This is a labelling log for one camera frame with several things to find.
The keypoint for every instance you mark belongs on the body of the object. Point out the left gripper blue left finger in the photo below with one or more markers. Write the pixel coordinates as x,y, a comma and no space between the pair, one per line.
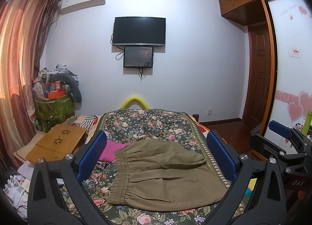
88,155

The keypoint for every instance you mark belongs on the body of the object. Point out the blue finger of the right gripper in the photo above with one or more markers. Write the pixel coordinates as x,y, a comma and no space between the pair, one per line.
280,129

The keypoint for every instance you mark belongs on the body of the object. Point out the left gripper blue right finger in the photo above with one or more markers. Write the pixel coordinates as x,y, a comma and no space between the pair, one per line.
224,154

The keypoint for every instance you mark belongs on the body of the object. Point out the olive khaki pants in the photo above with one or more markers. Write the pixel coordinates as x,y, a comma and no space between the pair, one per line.
157,175

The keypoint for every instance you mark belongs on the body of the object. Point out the magenta folded garment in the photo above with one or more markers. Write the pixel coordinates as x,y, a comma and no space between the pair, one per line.
108,154

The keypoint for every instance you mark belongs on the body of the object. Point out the green bottle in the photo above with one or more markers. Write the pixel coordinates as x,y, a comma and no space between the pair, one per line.
306,126

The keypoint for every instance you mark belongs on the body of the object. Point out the floral green bedspread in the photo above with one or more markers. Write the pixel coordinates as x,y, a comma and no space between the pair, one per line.
131,126

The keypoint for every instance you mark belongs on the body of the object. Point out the colourful fleece blanket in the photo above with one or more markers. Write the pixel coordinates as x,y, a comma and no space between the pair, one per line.
202,126

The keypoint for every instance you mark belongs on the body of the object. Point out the bamboo lap desk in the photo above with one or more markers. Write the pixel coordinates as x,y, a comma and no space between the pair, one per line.
58,142

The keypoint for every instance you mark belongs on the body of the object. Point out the brown wooden door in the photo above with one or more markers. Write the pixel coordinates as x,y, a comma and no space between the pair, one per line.
259,76

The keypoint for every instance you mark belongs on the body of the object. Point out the grey plush pillow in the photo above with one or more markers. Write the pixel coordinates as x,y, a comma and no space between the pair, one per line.
67,79

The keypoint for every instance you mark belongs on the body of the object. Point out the green fabric storage box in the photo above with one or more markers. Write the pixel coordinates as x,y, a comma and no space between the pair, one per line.
52,112

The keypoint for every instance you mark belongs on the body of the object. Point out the orange box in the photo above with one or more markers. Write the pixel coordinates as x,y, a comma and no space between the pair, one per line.
56,94

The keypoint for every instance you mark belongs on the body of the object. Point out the white papers pile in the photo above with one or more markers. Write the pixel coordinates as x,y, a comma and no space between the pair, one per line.
15,186

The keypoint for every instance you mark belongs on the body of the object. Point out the white wardrobe sliding door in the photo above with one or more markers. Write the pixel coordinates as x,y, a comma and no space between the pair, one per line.
292,27

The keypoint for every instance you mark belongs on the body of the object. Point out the pink curtain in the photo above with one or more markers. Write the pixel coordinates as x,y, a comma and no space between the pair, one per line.
25,25

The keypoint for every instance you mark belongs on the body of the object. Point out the white wall socket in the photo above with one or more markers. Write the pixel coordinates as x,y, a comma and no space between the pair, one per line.
209,111

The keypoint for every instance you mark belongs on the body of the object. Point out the yellow foam bed rail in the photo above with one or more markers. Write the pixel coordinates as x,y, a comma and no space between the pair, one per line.
134,100

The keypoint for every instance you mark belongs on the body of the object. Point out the small black wall monitor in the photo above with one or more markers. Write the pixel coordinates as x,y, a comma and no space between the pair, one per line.
138,57

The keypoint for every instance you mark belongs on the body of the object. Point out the black wall television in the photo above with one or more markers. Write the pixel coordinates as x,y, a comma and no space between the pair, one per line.
137,31

